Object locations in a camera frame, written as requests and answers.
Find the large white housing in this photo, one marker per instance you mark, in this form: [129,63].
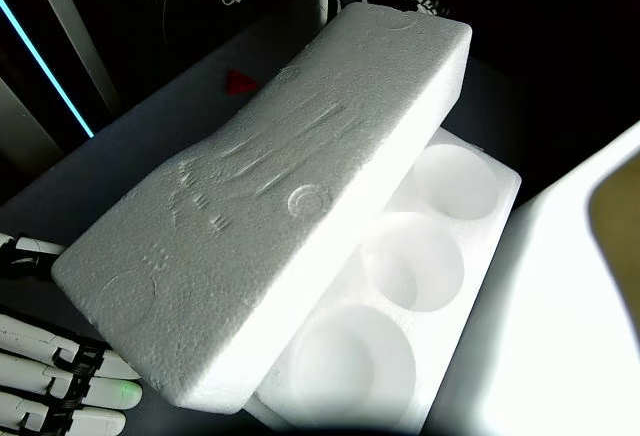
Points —
[550,306]

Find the cyan light strip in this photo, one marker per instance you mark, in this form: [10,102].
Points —
[45,66]

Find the red triangle block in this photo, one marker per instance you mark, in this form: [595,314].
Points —
[237,83]

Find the white post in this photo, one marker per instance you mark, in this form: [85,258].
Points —
[70,21]

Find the white panel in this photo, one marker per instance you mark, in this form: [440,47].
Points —
[20,126]

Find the white styrofoam tray with cups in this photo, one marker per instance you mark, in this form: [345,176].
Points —
[410,256]

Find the white foam lid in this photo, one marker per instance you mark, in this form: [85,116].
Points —
[260,181]

